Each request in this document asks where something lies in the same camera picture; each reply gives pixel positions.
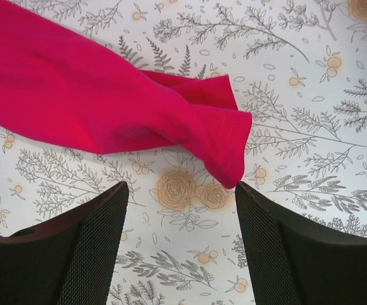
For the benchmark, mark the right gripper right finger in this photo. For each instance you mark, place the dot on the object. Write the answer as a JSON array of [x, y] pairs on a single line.
[[294, 260]]

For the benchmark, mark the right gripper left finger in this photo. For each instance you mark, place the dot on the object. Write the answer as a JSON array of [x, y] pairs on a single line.
[[68, 259]]

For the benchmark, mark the bright red t shirt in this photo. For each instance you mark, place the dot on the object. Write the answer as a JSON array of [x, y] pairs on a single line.
[[64, 89]]

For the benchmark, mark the floral patterned table mat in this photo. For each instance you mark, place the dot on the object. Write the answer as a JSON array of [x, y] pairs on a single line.
[[299, 67]]

